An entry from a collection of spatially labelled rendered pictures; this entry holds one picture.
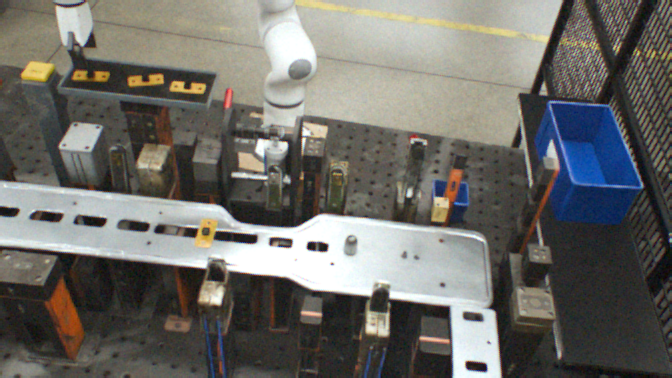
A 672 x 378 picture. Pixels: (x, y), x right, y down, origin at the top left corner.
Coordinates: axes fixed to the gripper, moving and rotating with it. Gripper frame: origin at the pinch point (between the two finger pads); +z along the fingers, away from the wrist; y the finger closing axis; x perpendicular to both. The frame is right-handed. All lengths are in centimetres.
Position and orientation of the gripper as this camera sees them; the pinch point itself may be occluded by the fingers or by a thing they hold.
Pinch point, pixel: (85, 54)
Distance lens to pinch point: 174.9
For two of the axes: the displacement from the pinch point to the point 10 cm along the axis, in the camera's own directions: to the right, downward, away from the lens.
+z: -0.7, 6.9, 7.2
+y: 0.2, 7.3, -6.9
